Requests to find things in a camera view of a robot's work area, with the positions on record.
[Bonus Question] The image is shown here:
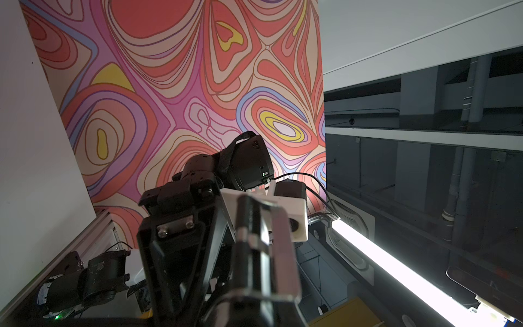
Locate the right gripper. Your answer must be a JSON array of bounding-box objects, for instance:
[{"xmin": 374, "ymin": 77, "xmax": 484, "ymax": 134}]
[{"xmin": 137, "ymin": 179, "xmax": 229, "ymax": 326}]

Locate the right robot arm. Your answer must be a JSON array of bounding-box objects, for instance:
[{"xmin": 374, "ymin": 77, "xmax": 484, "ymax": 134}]
[{"xmin": 137, "ymin": 132, "xmax": 275, "ymax": 326}]

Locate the ceiling light tube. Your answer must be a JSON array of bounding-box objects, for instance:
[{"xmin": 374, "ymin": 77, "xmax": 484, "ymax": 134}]
[{"xmin": 330, "ymin": 219, "xmax": 522, "ymax": 326}]

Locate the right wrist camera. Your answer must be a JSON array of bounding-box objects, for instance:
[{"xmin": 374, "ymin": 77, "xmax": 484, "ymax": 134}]
[{"xmin": 221, "ymin": 181, "xmax": 309, "ymax": 243}]

